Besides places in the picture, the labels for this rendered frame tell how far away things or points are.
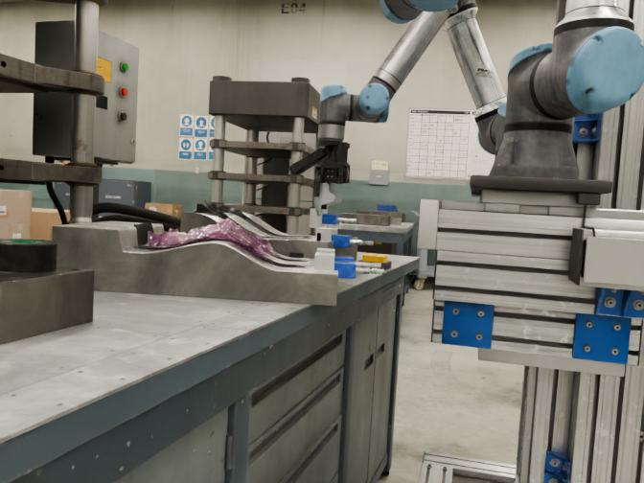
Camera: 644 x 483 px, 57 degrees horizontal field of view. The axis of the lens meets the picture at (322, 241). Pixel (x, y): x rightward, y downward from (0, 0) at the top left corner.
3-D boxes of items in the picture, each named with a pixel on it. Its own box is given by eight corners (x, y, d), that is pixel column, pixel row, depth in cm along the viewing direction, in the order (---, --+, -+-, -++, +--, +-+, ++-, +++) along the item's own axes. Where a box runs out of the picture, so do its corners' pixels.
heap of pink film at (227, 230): (283, 256, 125) (285, 218, 124) (273, 264, 107) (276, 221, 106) (160, 249, 125) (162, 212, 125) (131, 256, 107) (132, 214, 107)
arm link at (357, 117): (390, 120, 160) (350, 118, 160) (385, 126, 172) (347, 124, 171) (392, 91, 160) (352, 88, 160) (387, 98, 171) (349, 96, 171)
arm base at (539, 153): (570, 184, 114) (575, 132, 113) (585, 180, 99) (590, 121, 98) (489, 180, 117) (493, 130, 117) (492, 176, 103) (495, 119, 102)
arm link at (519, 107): (548, 132, 115) (554, 61, 114) (593, 125, 102) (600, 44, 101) (492, 127, 112) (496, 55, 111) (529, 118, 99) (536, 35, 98)
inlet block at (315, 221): (357, 230, 169) (358, 211, 169) (353, 231, 164) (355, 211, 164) (314, 227, 173) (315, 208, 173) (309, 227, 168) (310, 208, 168)
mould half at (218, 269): (336, 285, 128) (339, 234, 127) (336, 306, 102) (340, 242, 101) (107, 271, 129) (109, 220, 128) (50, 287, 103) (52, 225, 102)
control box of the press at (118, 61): (131, 466, 211) (148, 46, 201) (70, 507, 182) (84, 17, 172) (81, 454, 218) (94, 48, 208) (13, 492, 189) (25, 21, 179)
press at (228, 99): (327, 287, 681) (337, 106, 667) (296, 310, 530) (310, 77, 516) (249, 281, 698) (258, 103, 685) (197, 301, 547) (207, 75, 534)
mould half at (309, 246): (356, 271, 157) (358, 220, 156) (325, 282, 132) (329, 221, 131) (190, 255, 172) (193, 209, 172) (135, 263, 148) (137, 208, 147)
